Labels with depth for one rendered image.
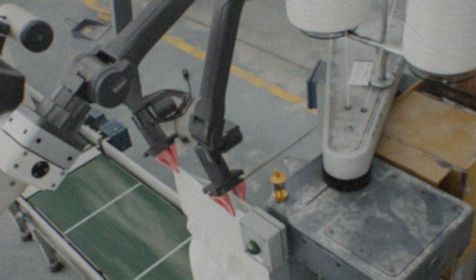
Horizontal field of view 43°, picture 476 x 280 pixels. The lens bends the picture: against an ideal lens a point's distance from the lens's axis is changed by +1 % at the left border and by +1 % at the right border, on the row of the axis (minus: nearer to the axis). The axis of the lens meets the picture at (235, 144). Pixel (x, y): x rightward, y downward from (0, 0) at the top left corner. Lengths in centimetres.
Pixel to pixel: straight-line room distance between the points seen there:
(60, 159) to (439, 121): 74
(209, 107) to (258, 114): 218
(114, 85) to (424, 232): 61
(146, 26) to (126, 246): 138
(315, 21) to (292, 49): 299
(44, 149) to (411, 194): 65
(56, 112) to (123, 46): 18
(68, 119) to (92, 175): 167
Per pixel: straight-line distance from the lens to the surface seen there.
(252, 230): 106
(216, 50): 135
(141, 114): 168
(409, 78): 146
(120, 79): 114
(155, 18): 118
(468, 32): 102
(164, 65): 419
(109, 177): 274
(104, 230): 251
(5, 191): 132
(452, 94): 135
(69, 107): 113
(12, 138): 113
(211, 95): 138
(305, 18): 117
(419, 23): 103
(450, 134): 125
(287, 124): 346
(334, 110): 116
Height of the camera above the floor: 210
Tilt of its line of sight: 39 degrees down
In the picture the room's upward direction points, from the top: 9 degrees counter-clockwise
